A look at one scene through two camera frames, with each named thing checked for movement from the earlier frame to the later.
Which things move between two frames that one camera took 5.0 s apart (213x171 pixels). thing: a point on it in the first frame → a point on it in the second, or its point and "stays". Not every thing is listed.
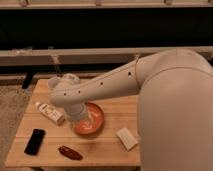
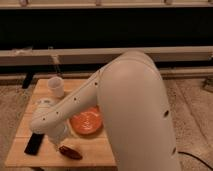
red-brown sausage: [69, 153] stays
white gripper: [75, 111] → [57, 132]
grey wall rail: [88, 56] stays
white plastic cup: [53, 82] stays
